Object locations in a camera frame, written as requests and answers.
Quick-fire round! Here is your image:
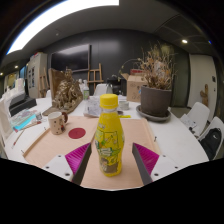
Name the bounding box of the flat round red coaster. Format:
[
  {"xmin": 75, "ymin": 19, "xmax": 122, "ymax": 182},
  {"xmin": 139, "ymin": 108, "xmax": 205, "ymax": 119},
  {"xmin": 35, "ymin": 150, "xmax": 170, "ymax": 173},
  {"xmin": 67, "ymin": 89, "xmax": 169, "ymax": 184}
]
[{"xmin": 67, "ymin": 127, "xmax": 87, "ymax": 140}]

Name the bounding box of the long ceiling light panel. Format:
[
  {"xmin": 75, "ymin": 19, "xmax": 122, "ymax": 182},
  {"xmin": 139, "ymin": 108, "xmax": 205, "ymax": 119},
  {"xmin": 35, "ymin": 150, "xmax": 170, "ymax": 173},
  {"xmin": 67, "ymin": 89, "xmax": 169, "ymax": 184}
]
[{"xmin": 5, "ymin": 0, "xmax": 120, "ymax": 56}]

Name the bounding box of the cream dotted mug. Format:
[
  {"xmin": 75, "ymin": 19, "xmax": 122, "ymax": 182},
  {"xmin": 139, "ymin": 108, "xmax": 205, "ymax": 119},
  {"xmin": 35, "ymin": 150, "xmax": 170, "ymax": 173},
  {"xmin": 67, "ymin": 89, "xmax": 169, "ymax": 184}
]
[{"xmin": 47, "ymin": 111, "xmax": 69, "ymax": 136}]

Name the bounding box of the white canvas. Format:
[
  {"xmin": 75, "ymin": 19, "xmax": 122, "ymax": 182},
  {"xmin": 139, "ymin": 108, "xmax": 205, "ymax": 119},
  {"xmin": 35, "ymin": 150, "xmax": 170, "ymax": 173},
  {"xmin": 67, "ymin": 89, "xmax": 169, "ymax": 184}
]
[{"xmin": 0, "ymin": 96, "xmax": 14, "ymax": 143}]

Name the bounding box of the grey plant saucer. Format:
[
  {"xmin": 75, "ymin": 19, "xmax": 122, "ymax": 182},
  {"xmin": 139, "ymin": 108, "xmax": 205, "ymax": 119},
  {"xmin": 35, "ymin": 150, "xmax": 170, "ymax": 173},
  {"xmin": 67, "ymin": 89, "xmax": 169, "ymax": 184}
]
[{"xmin": 135, "ymin": 104, "xmax": 172, "ymax": 123}]

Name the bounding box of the clear bottle with green label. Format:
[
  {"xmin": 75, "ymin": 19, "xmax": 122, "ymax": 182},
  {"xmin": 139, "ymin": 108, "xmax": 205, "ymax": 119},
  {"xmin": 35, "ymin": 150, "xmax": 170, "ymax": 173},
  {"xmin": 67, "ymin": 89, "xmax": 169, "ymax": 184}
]
[{"xmin": 82, "ymin": 79, "xmax": 91, "ymax": 101}]

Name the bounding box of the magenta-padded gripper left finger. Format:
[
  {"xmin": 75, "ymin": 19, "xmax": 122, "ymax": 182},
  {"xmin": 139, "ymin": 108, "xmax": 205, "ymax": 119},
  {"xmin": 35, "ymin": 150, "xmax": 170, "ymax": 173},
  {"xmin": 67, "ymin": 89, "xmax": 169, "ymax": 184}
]
[{"xmin": 42, "ymin": 142, "xmax": 93, "ymax": 186}]

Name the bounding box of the dark flat case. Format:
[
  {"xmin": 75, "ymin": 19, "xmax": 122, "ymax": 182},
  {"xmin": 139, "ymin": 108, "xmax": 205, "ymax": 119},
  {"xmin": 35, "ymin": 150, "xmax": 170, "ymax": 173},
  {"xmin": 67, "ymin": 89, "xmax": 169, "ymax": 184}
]
[{"xmin": 9, "ymin": 93, "xmax": 38, "ymax": 118}]

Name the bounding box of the brown figure sculpture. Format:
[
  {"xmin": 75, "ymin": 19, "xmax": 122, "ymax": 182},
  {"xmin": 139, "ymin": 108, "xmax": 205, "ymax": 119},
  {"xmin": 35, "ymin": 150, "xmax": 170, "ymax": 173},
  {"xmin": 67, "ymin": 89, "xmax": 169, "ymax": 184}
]
[{"xmin": 42, "ymin": 68, "xmax": 84, "ymax": 117}]

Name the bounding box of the red box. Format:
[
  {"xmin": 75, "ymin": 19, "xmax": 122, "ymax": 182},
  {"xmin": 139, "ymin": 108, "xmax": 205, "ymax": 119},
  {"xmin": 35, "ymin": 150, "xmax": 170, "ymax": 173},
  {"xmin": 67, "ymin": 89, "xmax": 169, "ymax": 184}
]
[{"xmin": 129, "ymin": 68, "xmax": 144, "ymax": 76}]

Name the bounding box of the light wooden board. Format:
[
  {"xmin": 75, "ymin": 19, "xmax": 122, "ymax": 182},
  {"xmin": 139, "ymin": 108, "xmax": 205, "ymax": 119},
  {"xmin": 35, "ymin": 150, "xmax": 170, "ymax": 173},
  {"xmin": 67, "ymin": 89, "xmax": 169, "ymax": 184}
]
[
  {"xmin": 119, "ymin": 117, "xmax": 160, "ymax": 156},
  {"xmin": 23, "ymin": 115, "xmax": 145, "ymax": 191}
]

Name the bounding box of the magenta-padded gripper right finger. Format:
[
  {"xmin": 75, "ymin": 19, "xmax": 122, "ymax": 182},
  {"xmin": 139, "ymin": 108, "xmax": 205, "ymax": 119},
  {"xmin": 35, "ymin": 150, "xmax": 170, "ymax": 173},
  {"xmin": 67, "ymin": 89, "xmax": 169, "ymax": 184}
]
[{"xmin": 131, "ymin": 142, "xmax": 183, "ymax": 186}]

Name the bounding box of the wooden figure by wall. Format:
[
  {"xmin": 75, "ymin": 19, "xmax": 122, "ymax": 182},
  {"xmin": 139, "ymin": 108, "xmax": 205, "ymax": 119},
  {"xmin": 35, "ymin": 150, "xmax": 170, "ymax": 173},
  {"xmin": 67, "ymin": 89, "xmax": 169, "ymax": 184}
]
[{"xmin": 199, "ymin": 83, "xmax": 210, "ymax": 108}]

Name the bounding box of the cardboard box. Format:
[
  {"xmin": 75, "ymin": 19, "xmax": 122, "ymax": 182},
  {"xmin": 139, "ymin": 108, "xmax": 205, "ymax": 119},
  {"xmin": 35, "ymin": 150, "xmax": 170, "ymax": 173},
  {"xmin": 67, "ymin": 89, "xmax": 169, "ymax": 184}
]
[{"xmin": 120, "ymin": 72, "xmax": 148, "ymax": 103}]

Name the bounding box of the thin wooden pencil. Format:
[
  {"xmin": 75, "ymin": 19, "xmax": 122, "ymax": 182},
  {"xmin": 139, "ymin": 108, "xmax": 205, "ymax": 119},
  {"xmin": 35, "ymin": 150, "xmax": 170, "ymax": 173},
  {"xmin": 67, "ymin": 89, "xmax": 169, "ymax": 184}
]
[{"xmin": 11, "ymin": 129, "xmax": 26, "ymax": 149}]

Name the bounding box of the white chair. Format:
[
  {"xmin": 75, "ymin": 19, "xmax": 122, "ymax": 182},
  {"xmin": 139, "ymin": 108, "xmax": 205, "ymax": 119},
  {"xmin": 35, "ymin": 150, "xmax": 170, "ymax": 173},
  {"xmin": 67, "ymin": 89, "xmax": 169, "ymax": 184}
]
[
  {"xmin": 198, "ymin": 115, "xmax": 224, "ymax": 161},
  {"xmin": 179, "ymin": 101, "xmax": 211, "ymax": 138},
  {"xmin": 92, "ymin": 83, "xmax": 114, "ymax": 98}
]

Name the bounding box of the wooden easel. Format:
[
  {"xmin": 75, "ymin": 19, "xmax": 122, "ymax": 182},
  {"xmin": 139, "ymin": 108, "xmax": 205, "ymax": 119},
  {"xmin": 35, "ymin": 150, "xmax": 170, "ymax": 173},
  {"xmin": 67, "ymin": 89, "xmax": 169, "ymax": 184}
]
[
  {"xmin": 38, "ymin": 67, "xmax": 50, "ymax": 98},
  {"xmin": 87, "ymin": 62, "xmax": 105, "ymax": 93}
]

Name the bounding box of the newspaper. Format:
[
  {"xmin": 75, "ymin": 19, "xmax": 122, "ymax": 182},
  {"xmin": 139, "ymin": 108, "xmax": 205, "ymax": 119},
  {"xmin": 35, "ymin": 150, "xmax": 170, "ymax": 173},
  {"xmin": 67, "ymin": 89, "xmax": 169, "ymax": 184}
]
[{"xmin": 83, "ymin": 96, "xmax": 103, "ymax": 118}]

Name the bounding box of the black backpack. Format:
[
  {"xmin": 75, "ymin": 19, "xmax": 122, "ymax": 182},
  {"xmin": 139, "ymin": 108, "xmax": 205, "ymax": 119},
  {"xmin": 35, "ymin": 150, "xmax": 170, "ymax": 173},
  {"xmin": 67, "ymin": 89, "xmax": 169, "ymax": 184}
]
[{"xmin": 199, "ymin": 127, "xmax": 223, "ymax": 160}]

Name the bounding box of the dark wall screen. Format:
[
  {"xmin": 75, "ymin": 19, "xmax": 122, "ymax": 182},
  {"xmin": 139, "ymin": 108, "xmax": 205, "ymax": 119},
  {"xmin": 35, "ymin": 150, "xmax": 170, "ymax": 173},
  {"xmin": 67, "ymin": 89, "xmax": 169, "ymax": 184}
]
[{"xmin": 49, "ymin": 44, "xmax": 92, "ymax": 73}]

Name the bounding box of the dried plant in grey pot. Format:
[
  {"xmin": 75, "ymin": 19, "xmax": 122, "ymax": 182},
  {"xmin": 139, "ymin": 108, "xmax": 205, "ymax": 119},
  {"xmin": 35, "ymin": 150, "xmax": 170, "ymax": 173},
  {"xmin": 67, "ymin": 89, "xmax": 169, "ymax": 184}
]
[{"xmin": 138, "ymin": 43, "xmax": 176, "ymax": 118}]

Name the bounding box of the yellow drink bottle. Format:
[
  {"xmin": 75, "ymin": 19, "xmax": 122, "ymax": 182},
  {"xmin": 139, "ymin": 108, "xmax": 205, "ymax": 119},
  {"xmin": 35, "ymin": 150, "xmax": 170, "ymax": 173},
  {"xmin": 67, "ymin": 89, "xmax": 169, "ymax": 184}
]
[{"xmin": 94, "ymin": 93, "xmax": 126, "ymax": 178}]

